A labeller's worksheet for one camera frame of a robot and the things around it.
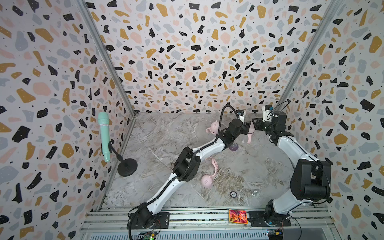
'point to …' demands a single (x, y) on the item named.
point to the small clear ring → (253, 193)
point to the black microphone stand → (128, 166)
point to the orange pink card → (238, 216)
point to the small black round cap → (233, 194)
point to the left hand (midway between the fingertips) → (254, 120)
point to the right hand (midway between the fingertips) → (257, 118)
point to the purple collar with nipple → (234, 147)
